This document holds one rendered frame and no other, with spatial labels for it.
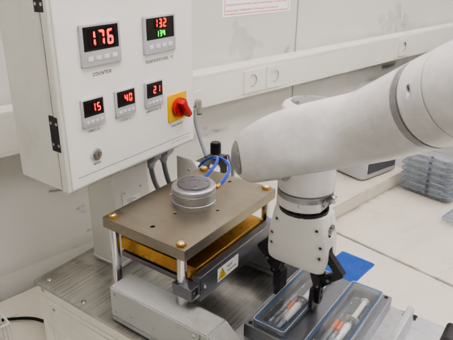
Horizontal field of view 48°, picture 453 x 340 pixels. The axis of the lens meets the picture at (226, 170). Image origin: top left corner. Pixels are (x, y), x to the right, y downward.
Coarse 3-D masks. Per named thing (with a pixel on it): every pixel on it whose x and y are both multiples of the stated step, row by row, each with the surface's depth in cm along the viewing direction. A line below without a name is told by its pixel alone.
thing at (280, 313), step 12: (300, 276) 88; (288, 288) 85; (300, 288) 85; (276, 300) 82; (288, 300) 82; (300, 300) 82; (264, 312) 79; (276, 312) 80; (288, 312) 80; (300, 312) 80; (276, 324) 77; (288, 324) 77
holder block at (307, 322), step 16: (336, 288) 87; (320, 304) 83; (384, 304) 83; (304, 320) 79; (368, 320) 80; (256, 336) 78; (272, 336) 76; (288, 336) 76; (304, 336) 76; (368, 336) 77
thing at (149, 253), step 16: (240, 224) 94; (256, 224) 94; (128, 240) 89; (224, 240) 89; (128, 256) 90; (144, 256) 88; (160, 256) 85; (208, 256) 84; (160, 272) 86; (176, 272) 84; (192, 272) 82
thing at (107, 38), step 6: (90, 30) 78; (96, 30) 79; (102, 30) 80; (108, 30) 81; (90, 36) 79; (96, 36) 80; (102, 36) 81; (108, 36) 81; (114, 36) 82; (90, 42) 79; (96, 42) 80; (102, 42) 81; (108, 42) 82; (114, 42) 83; (90, 48) 79
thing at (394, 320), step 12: (396, 312) 85; (408, 312) 79; (384, 324) 82; (396, 324) 82; (408, 324) 79; (420, 324) 83; (432, 324) 83; (240, 336) 80; (372, 336) 80; (384, 336) 80; (396, 336) 74; (408, 336) 80; (420, 336) 80; (432, 336) 80
